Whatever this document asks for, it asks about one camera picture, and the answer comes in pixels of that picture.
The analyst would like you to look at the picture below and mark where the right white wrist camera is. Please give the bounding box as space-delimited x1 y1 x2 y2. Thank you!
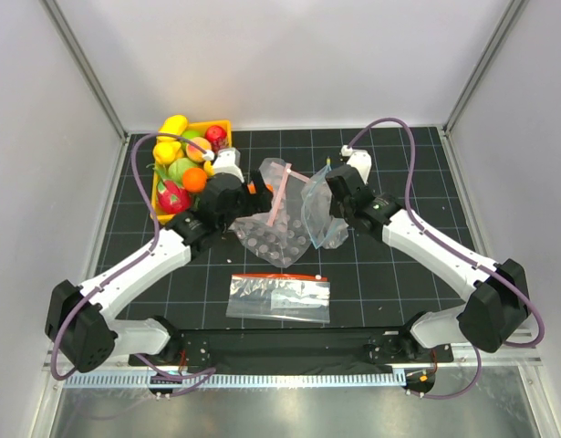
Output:
340 145 372 184

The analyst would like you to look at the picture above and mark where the pink dragon fruit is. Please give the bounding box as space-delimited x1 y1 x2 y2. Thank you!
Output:
151 164 192 214

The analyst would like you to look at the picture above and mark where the peach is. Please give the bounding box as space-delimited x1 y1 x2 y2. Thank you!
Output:
185 136 213 163

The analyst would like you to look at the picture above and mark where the pink zipper dotted bag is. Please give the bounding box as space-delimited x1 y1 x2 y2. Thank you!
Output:
231 158 311 268

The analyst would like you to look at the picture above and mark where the yellow plastic fruit tray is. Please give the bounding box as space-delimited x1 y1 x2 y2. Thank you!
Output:
151 114 232 224

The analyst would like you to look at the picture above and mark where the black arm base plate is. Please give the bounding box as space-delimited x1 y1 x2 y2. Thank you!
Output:
148 327 453 375

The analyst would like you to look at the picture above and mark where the yellow mango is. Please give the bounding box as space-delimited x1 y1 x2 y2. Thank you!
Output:
159 114 188 136

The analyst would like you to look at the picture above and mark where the red zipper clear bag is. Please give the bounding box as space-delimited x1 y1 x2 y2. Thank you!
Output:
226 274 330 324

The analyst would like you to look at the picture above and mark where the blue zipper clear bag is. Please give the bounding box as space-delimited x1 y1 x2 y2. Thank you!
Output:
301 158 348 249

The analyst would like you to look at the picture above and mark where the perforated metal rail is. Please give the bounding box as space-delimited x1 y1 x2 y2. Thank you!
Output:
64 369 406 390

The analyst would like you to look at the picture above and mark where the green cabbage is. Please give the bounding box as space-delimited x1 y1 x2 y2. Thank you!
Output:
167 158 196 183

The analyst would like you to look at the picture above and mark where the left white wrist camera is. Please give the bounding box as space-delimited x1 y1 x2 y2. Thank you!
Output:
203 147 244 183

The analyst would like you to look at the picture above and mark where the red pomegranate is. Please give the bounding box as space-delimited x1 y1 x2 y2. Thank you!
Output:
204 125 228 150

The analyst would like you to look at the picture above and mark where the large orange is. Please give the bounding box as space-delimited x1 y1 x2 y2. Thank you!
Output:
182 167 208 193

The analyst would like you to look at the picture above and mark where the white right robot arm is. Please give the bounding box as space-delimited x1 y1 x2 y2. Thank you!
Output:
326 165 530 361

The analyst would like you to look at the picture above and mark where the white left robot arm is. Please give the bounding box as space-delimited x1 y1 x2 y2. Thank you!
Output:
45 170 273 373

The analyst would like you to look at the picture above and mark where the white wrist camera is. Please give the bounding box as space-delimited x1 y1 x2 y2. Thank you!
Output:
203 147 244 183
340 145 372 184

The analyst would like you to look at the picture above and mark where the small orange tangerine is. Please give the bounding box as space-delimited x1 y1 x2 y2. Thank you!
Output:
247 182 274 194

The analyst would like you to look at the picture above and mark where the green apple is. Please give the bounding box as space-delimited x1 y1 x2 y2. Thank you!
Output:
182 130 202 140

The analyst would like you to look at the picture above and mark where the yellow starfruit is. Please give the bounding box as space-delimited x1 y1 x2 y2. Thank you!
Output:
152 141 184 166

